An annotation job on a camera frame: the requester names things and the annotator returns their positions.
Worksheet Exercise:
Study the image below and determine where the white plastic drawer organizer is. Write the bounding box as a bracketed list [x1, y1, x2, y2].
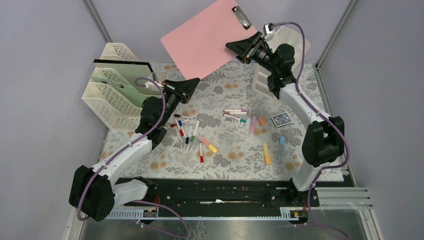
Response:
[251, 26, 311, 99]

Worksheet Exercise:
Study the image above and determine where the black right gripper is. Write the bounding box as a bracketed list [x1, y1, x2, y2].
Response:
[226, 31, 278, 75]

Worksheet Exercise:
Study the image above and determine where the yellow orange highlighter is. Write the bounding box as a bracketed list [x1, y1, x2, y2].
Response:
[262, 141, 271, 165]

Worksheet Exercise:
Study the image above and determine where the black tipped marker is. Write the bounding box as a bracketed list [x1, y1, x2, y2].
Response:
[185, 125, 193, 144]

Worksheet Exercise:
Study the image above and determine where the green clipboard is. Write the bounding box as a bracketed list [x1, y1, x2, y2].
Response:
[92, 63, 160, 108]

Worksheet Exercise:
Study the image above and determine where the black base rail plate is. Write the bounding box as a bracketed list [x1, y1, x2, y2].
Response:
[143, 178, 320, 218]

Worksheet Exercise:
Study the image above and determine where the white binder folder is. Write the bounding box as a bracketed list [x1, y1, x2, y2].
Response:
[93, 59, 154, 76]

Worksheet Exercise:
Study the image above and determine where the green capped marker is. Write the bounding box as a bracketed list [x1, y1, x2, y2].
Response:
[190, 120, 200, 142]

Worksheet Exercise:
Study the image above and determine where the pink clipboard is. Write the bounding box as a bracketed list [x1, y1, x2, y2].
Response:
[160, 0, 257, 80]

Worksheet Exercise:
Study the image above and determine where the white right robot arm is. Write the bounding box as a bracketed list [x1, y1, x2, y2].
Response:
[225, 32, 347, 206]

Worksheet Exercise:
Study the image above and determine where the blue highlighter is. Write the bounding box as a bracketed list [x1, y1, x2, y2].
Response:
[278, 136, 286, 162]

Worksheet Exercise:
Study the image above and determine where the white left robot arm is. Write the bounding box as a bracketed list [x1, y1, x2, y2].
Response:
[69, 77, 201, 222]

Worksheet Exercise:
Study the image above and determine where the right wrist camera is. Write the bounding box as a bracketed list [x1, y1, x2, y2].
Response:
[263, 22, 275, 36]

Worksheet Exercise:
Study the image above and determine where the pink yellow highlighter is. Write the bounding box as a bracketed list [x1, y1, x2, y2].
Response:
[199, 136, 218, 154]

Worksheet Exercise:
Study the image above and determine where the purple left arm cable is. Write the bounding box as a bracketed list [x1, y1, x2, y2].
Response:
[76, 77, 191, 239]

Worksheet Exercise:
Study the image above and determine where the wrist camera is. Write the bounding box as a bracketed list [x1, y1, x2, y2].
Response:
[144, 80, 164, 92]
[263, 22, 275, 36]

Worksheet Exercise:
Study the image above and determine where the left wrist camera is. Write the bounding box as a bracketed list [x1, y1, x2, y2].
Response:
[144, 80, 164, 92]

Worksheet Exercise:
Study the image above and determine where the blue playing card box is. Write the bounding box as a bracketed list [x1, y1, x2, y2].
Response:
[270, 112, 293, 128]

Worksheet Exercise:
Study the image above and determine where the red marker pen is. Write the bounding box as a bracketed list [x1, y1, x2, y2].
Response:
[199, 142, 204, 164]

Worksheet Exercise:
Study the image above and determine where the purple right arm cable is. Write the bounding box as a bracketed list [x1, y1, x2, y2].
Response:
[271, 21, 351, 240]

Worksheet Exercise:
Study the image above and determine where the floral patterned table mat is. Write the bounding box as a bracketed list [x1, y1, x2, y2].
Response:
[96, 62, 345, 182]

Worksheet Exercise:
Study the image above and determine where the white perforated file rack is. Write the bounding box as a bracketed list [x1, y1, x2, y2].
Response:
[82, 42, 168, 131]

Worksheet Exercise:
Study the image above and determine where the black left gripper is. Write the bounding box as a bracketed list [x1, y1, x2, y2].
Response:
[159, 77, 200, 126]

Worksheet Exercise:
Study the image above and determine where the purple capped marker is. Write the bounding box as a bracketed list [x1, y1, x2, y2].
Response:
[223, 109, 248, 112]

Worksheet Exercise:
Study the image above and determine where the teal capped marker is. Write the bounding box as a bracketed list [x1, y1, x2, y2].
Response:
[223, 114, 247, 123]

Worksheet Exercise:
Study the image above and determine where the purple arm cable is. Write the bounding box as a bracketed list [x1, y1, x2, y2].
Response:
[271, 21, 351, 240]
[76, 77, 191, 239]

